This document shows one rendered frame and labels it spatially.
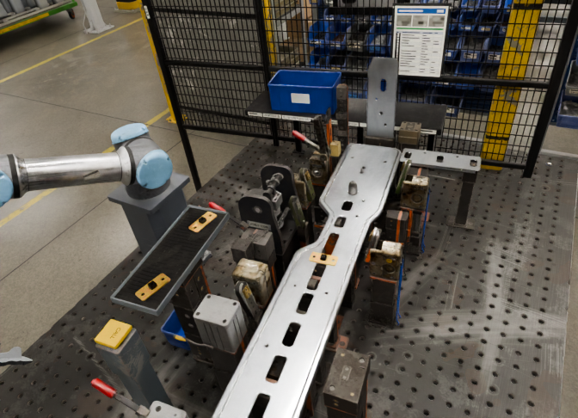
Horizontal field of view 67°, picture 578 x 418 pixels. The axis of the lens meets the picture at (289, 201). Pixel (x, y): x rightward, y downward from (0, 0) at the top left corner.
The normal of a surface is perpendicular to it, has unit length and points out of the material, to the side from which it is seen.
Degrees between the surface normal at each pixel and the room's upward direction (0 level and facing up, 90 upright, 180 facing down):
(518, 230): 0
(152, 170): 92
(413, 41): 90
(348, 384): 0
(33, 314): 0
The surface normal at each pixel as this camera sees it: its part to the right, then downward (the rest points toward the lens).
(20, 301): -0.10, -0.78
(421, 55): -0.37, 0.61
